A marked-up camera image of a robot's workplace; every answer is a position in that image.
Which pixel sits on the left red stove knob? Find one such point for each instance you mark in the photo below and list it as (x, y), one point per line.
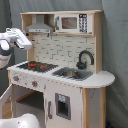
(16, 78)

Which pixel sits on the black toy faucet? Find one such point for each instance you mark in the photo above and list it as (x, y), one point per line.
(82, 64)

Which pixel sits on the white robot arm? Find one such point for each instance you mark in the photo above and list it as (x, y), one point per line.
(26, 120)

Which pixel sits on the white dishwasher cabinet door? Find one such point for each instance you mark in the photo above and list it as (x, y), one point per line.
(62, 105)

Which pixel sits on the white toy oven door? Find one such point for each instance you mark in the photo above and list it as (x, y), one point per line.
(5, 96)

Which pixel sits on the silver toy sink basin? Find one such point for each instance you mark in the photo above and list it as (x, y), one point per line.
(73, 74)

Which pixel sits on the black toy stovetop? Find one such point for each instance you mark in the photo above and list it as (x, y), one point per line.
(37, 66)

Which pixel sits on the right red stove knob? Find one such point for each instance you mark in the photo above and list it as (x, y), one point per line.
(34, 83)

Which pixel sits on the grey backdrop curtain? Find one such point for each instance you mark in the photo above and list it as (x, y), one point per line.
(115, 42)

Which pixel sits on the grey toy range hood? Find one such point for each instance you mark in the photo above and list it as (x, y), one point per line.
(40, 25)

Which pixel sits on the red stove knob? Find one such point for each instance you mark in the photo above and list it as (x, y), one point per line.
(34, 83)
(16, 78)

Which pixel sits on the white wooden toy kitchen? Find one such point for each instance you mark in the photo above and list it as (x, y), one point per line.
(62, 49)

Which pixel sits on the white toy microwave door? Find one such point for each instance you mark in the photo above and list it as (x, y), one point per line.
(73, 23)

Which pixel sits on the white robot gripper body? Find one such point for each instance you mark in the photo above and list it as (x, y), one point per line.
(17, 37)

